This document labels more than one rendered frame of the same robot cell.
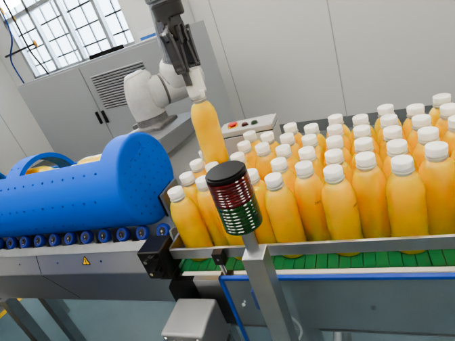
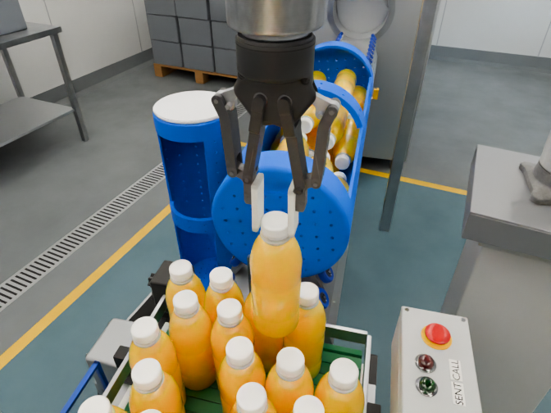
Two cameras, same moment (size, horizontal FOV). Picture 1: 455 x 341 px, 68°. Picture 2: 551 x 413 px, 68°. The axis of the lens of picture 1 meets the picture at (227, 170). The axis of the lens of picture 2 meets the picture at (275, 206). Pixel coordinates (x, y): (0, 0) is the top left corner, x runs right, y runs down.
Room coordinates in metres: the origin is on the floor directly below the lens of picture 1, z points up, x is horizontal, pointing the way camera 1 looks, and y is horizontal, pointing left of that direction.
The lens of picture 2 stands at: (0.82, -0.39, 1.62)
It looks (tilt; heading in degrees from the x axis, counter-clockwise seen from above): 36 degrees down; 78
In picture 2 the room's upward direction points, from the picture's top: straight up
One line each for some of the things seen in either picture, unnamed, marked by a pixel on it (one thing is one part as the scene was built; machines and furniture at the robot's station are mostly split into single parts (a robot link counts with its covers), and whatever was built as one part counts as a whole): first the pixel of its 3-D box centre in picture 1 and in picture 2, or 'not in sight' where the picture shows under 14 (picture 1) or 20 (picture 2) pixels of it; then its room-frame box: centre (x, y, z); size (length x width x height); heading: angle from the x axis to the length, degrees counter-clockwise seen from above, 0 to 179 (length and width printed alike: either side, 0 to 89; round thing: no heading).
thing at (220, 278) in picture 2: (187, 178); (221, 279); (0.83, 0.11, 1.10); 0.04 x 0.04 x 0.02
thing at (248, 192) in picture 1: (230, 186); not in sight; (0.45, 0.00, 1.23); 0.06 x 0.06 x 0.04
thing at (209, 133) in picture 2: not in sight; (205, 206); (0.82, 1.04, 0.59); 0.28 x 0.28 x 0.88
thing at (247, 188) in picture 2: (184, 76); (243, 183); (0.87, 0.02, 1.35); 0.03 x 0.01 x 0.05; 154
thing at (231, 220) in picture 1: (239, 210); not in sight; (0.45, 0.00, 1.18); 0.06 x 0.06 x 0.05
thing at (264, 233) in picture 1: (261, 210); (160, 413); (0.72, -0.05, 1.00); 0.07 x 0.07 x 0.19
